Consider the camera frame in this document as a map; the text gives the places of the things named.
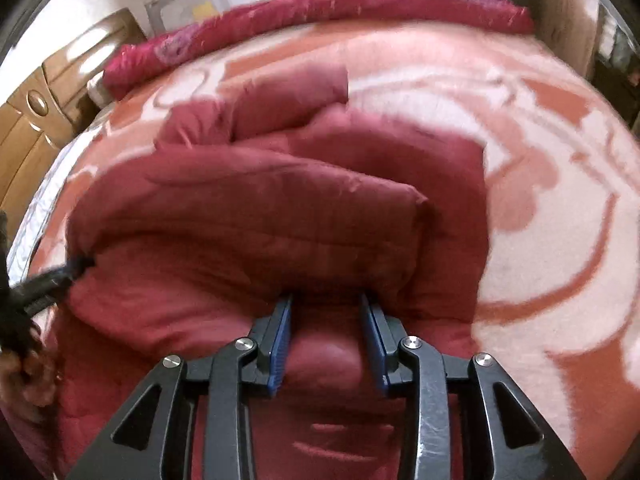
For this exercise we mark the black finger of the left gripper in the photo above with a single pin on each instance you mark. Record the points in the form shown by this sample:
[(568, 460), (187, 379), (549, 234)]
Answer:
[(43, 290)]

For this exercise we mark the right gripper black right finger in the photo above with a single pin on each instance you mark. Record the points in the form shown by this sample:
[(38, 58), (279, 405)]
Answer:
[(461, 414)]

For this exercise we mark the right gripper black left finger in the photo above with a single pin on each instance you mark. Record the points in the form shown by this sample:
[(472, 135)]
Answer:
[(151, 435)]

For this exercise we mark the dark red padded jacket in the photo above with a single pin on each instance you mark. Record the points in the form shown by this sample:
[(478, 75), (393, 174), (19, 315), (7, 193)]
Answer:
[(279, 185)]

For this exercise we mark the person's left hand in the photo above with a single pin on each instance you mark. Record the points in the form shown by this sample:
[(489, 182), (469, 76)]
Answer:
[(28, 385)]

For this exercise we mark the orange white floral blanket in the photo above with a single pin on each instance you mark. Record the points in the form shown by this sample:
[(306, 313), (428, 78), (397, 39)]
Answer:
[(558, 301)]

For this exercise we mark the wooden headboard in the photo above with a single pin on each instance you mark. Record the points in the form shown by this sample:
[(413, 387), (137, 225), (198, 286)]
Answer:
[(51, 107)]

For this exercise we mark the cluttered dark shelf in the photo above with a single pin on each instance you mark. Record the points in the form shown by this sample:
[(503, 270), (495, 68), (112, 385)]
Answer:
[(616, 71)]

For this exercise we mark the magenta rolled quilt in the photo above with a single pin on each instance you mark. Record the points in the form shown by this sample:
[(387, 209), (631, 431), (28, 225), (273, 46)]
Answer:
[(135, 64)]

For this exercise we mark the wooden wardrobe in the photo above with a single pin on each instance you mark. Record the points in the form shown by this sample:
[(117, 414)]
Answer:
[(572, 29)]

